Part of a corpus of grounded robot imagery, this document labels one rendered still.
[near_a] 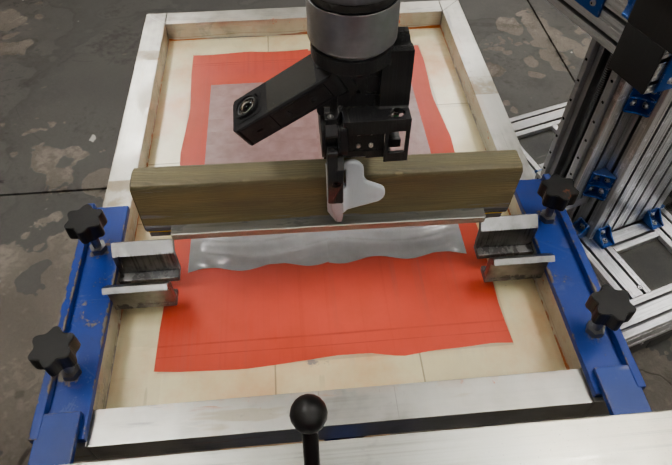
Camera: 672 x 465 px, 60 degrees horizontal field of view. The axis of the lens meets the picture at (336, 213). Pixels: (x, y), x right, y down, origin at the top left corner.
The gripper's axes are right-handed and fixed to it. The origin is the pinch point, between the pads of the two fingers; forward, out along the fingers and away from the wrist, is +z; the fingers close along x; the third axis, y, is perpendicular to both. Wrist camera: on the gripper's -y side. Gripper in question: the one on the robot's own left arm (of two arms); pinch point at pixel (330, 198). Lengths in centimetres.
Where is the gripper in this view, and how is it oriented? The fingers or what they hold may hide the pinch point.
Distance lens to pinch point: 63.8
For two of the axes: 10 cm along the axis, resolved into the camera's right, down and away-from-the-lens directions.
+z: 0.1, 6.5, 7.6
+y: 10.0, -0.7, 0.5
